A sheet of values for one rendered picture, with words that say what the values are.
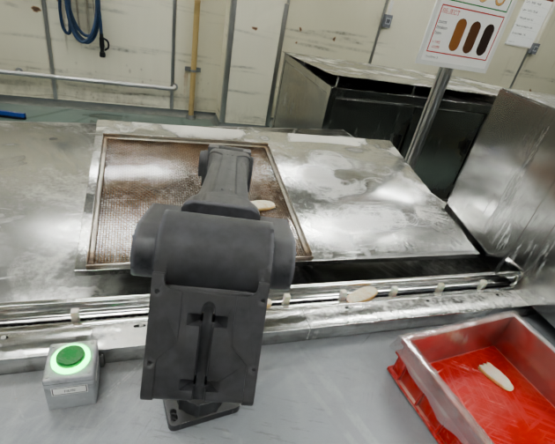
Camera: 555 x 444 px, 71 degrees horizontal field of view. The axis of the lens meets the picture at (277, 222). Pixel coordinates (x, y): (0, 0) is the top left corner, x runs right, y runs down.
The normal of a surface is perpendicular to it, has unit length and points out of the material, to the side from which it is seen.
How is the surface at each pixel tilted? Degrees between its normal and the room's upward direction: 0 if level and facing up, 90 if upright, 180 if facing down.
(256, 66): 90
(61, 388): 90
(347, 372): 0
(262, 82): 90
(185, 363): 64
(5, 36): 90
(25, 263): 0
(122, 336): 0
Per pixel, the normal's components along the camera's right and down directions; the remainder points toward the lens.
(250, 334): 0.13, 0.13
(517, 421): 0.18, -0.83
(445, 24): 0.28, 0.55
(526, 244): -0.95, 0.00
